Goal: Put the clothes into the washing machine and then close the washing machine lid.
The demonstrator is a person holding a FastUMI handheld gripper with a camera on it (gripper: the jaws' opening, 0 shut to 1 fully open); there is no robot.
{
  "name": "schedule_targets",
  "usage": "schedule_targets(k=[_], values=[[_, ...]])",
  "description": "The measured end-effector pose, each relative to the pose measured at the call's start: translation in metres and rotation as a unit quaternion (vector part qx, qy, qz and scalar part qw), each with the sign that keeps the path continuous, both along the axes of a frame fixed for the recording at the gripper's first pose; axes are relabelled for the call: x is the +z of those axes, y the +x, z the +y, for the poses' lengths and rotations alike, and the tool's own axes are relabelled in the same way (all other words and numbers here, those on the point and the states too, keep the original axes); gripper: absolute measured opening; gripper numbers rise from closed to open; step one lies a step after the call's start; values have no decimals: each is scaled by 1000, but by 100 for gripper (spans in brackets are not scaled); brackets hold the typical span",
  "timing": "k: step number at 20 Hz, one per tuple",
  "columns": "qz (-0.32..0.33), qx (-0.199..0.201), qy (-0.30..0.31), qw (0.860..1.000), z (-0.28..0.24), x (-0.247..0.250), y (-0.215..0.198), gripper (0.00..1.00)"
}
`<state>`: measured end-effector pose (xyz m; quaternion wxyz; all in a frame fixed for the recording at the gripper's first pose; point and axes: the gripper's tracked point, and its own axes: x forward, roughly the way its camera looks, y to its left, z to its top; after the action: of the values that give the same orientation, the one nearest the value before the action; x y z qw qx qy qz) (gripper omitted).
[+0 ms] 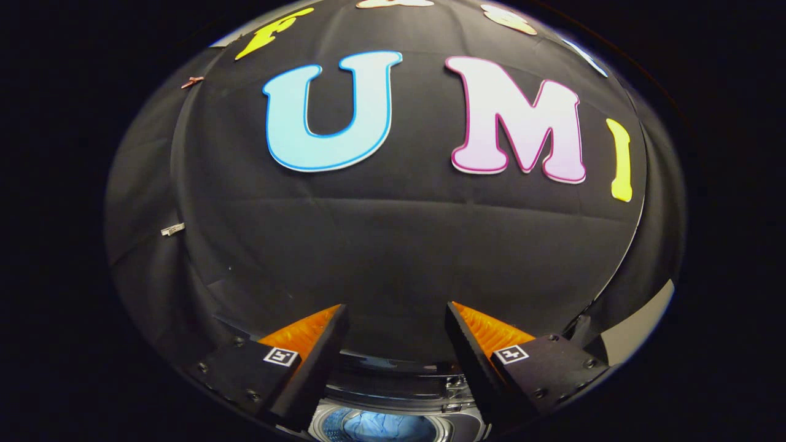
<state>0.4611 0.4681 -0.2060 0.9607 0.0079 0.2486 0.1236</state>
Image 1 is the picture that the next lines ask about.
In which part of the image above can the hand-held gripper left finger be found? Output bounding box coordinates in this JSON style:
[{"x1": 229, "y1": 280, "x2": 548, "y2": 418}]
[{"x1": 181, "y1": 304, "x2": 351, "y2": 433}]

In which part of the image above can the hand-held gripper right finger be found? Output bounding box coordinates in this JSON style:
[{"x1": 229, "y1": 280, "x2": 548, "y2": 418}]
[{"x1": 445, "y1": 301, "x2": 612, "y2": 432}]

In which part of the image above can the grey top-load washing machine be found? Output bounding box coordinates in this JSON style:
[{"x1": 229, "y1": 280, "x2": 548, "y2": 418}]
[{"x1": 305, "y1": 349, "x2": 493, "y2": 442}]

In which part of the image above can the light blue shirt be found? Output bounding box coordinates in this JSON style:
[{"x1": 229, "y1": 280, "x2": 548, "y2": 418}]
[{"x1": 343, "y1": 411, "x2": 434, "y2": 442}]

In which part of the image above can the black backdrop cloth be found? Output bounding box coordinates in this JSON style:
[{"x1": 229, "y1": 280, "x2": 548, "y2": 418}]
[{"x1": 104, "y1": 0, "x2": 686, "y2": 394}]

